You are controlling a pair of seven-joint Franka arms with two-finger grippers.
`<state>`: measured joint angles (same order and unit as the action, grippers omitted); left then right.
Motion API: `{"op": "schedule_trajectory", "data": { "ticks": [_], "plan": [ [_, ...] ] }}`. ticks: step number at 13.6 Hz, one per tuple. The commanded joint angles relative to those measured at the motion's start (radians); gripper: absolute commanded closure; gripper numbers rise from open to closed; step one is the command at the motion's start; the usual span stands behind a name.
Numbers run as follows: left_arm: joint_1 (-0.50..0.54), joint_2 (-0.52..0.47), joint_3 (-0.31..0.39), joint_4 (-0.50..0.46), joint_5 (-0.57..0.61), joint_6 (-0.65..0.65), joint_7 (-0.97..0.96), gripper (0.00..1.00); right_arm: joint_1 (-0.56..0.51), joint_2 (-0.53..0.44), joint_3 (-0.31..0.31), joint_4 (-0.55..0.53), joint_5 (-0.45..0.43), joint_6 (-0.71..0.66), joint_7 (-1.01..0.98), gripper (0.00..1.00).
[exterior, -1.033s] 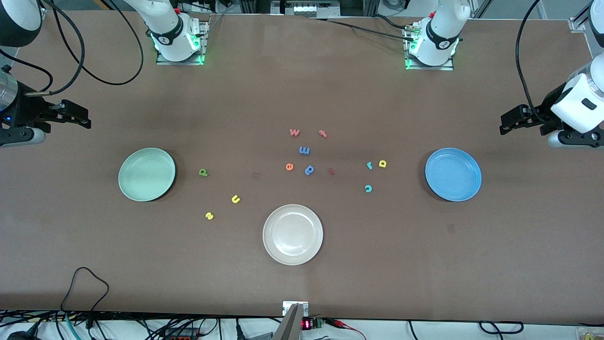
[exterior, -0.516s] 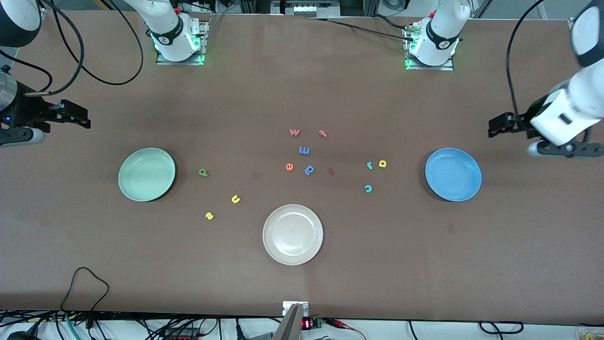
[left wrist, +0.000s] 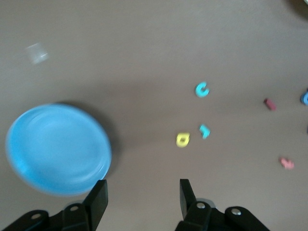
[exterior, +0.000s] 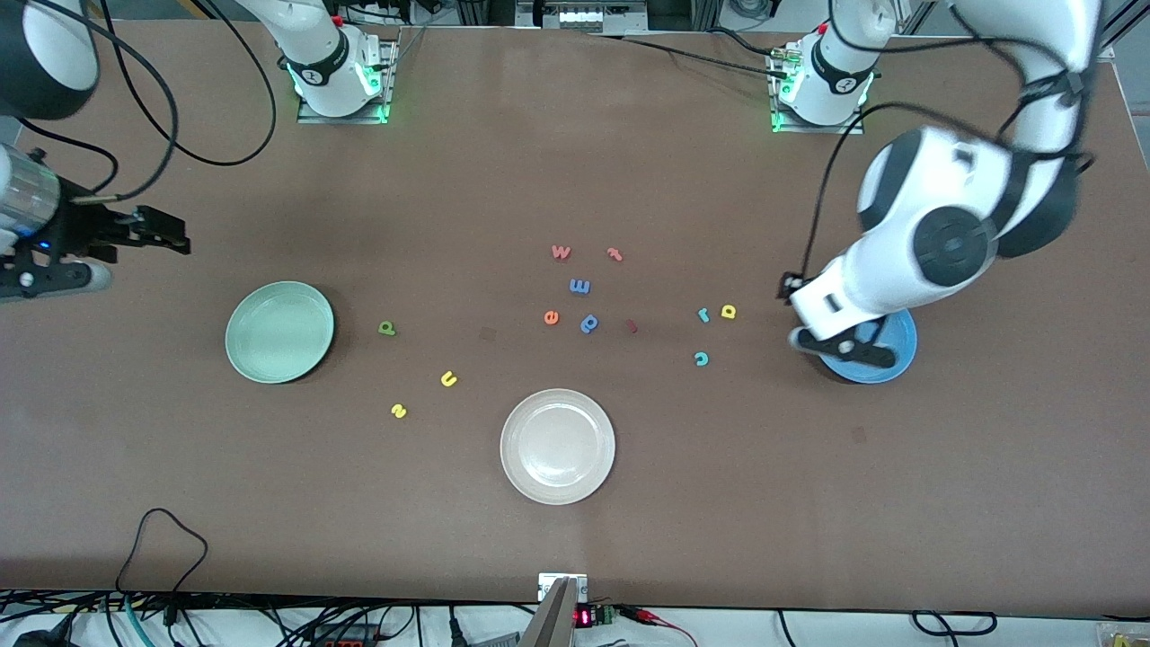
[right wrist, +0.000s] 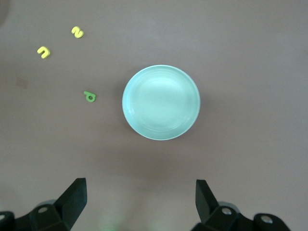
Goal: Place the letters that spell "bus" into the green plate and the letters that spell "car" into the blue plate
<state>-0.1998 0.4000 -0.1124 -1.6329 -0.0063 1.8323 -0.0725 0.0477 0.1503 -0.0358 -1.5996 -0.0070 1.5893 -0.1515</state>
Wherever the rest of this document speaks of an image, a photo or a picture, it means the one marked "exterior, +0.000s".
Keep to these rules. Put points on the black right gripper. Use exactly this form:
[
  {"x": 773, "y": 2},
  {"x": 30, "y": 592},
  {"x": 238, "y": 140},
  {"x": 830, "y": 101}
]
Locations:
[{"x": 83, "y": 230}]

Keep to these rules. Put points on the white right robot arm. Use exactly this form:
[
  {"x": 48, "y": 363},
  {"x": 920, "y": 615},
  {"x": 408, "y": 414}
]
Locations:
[{"x": 314, "y": 36}]

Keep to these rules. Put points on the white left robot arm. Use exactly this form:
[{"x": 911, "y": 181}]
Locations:
[{"x": 907, "y": 198}]

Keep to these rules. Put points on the green plate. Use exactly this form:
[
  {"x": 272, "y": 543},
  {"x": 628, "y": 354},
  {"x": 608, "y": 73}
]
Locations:
[{"x": 279, "y": 332}]

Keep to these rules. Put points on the blue letter m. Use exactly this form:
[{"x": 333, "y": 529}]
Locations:
[{"x": 579, "y": 287}]

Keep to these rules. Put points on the blue letter p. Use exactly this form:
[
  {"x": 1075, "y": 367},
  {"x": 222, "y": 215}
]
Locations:
[{"x": 589, "y": 323}]

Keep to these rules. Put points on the orange power strip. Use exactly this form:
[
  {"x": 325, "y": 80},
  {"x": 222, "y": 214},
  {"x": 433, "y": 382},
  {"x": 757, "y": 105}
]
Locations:
[{"x": 346, "y": 640}]

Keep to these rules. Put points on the grey electronics box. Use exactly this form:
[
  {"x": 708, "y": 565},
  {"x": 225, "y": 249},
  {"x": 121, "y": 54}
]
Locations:
[{"x": 579, "y": 16}]

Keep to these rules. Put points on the red LED display module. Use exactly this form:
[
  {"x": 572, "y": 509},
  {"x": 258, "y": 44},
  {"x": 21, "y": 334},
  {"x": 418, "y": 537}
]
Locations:
[{"x": 595, "y": 616}]

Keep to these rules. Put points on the blue plate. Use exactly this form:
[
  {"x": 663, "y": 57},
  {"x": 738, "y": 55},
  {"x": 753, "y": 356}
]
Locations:
[{"x": 885, "y": 364}]

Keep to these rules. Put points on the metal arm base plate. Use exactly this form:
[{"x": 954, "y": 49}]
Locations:
[
  {"x": 782, "y": 126},
  {"x": 388, "y": 81}
]

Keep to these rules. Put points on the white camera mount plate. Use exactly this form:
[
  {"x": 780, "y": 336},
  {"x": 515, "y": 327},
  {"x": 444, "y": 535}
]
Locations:
[{"x": 548, "y": 586}]

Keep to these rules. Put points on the grey camera pole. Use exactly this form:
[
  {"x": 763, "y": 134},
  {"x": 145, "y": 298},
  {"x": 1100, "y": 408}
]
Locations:
[{"x": 552, "y": 620}]

